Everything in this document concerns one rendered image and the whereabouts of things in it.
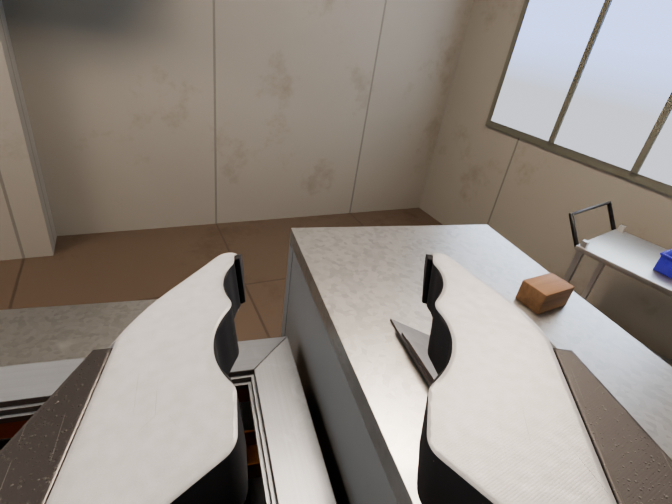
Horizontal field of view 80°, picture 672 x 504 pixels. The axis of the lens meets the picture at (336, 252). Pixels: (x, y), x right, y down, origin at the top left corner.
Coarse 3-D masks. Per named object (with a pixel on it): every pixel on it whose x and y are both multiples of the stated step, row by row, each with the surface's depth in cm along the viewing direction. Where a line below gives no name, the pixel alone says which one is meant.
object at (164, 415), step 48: (192, 288) 10; (240, 288) 12; (144, 336) 9; (192, 336) 9; (144, 384) 7; (192, 384) 7; (96, 432) 7; (144, 432) 7; (192, 432) 7; (240, 432) 7; (96, 480) 6; (144, 480) 6; (192, 480) 6; (240, 480) 7
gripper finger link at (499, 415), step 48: (432, 288) 11; (480, 288) 10; (432, 336) 10; (480, 336) 9; (528, 336) 9; (432, 384) 7; (480, 384) 7; (528, 384) 7; (432, 432) 7; (480, 432) 7; (528, 432) 7; (576, 432) 7; (432, 480) 7; (480, 480) 6; (528, 480) 6; (576, 480) 6
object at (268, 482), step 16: (240, 384) 85; (256, 384) 84; (16, 400) 72; (32, 400) 73; (256, 400) 81; (0, 416) 72; (16, 416) 72; (256, 416) 79; (256, 432) 76; (272, 480) 68; (272, 496) 65
